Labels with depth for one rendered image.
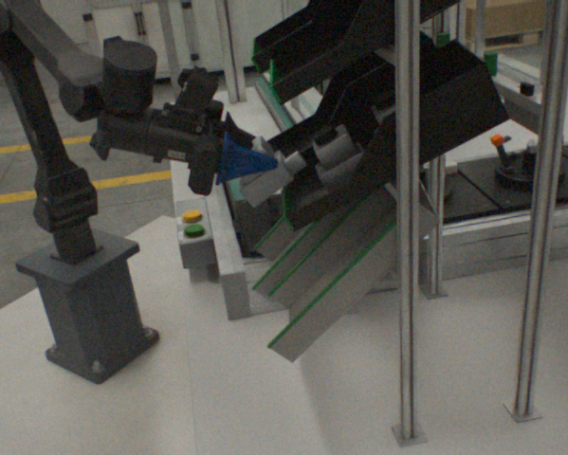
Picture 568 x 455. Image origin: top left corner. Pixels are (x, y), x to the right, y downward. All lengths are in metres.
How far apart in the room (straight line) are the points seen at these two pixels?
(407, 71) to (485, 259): 0.68
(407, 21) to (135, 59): 0.29
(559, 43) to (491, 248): 0.61
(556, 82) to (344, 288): 0.34
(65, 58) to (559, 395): 0.83
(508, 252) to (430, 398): 0.41
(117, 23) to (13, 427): 5.53
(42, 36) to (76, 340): 0.50
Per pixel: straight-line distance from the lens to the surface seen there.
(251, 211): 1.36
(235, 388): 1.07
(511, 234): 1.32
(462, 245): 1.28
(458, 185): 1.43
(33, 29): 0.92
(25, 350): 1.30
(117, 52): 0.75
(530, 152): 1.46
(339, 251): 0.95
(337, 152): 0.80
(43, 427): 1.11
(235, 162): 0.77
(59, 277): 1.07
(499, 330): 1.18
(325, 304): 0.85
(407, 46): 0.70
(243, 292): 1.19
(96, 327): 1.12
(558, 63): 0.78
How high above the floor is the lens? 1.56
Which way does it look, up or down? 28 degrees down
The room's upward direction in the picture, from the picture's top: 6 degrees counter-clockwise
